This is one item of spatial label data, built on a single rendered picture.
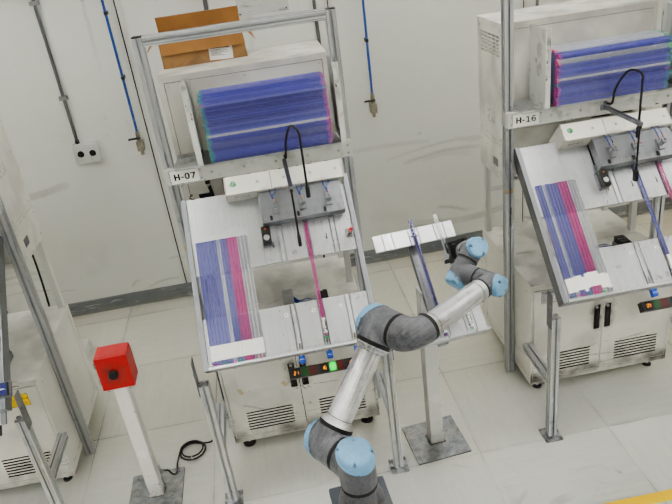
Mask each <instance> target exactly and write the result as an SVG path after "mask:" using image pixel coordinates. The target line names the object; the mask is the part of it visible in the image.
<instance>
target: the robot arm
mask: <svg viewBox="0 0 672 504"><path fill-rule="evenodd" d="M446 244H447V246H446ZM444 245H445V249H444V256H445V260H444V262H445V264H452V263H453V264H452V266H451V268H450V269H449V271H448V273H447V275H446V277H445V281H446V282H447V283H448V284H449V285H450V286H452V287H454V288H456V289H458V290H459V291H457V292H456V293H455V294H453V295H452V296H450V297H449V298H447V299H446V300H444V301H443V302H442V303H440V304H439V305H437V306H436V307H434V308H433V309H432V310H430V311H429V312H427V313H420V314H419V315H417V316H414V317H411V316H407V315H404V314H402V313H400V312H398V311H396V310H394V309H392V308H390V307H388V306H386V305H382V304H380V303H371V304H369V305H367V306H365V307H364V308H363V309H362V310H361V311H360V313H359V314H358V316H357V318H356V323H355V324H356V329H357V331H358V334H357V337H356V339H357V342H358V346H357V348H356V350H355V352H354V355H353V357H352V359H351V361H350V363H349V366H348V368H347V370H346V372H345V375H344V377H343V379H342V381H341V383H340V386H339V388H338V390H337V392H336V395H335V397H334V399H333V401H332V403H331V406H330V408H329V410H328V412H327V413H324V414H322V415H321V416H320V418H318V419H315V420H314V421H312V423H310V424H309V426H308V427H307V429H306V431H305V434H304V446H305V449H306V451H307V452H308V453H309V454H310V455H311V456H312V457H313V458H314V459H316V460H318V461H319V462H320V463H322V464H323V465H324V466H326V467H327V468H328V469H330V470H331V471H332V472H334V473H335V474H336V475H338V476H339V478H340V483H341V490H340V493H339V497H338V504H386V498H385V493H384V491H383V489H382V487H381V486H380V484H379V482H378V479H377V471H376V458H375V454H374V451H373V448H372V446H371V444H370V443H369V442H368V441H367V440H365V439H364V438H361V437H358V436H357V437H356V438H354V436H352V433H353V431H354V429H353V426H352V422H353V419H354V417H355V415H356V413H357V411H358V408H359V406H360V404H361V402H362V399H363V397H364V395H365V393H366V391H367V388H368V386H369V384H370V382H371V379H372V377H373V375H374V373H375V370H376V368H377V366H378V364H379V362H380V359H381V357H382V356H383V355H384V354H387V353H389V351H390V349H393V350H395V351H399V352H408V351H414V350H417V349H420V348H423V347H425V346H427V345H429V344H431V343H432V342H434V341H435V340H436V339H438V338H439V337H440V332H442V331H443V330H445V329H446V328H447V327H449V326H450V325H451V324H453V323H454V322H455V321H457V320H458V319H459V318H461V317H462V316H464V315H465V314H466V313H468V312H469V311H470V310H472V309H473V308H474V307H476V306H477V305H479V304H480V303H481V302H483V301H484V300H485V299H487V298H488V297H490V296H491V295H492V296H493V297H502V296H503V295H504V294H505V292H506V291H507V288H508V281H507V279H506V277H504V276H502V275H499V274H498V273H494V272H491V271H488V270H485V269H482V268H479V267H477V264H478V262H479V260H480V258H482V257H483V256H484V255H486V253H487V252H488V243H487V242H486V240H485V239H484V238H482V237H471V238H470V239H468V240H467V238H461V239H457V240H456V241H452V242H448V243H445V244H444ZM465 285H466V286H465Z"/></svg>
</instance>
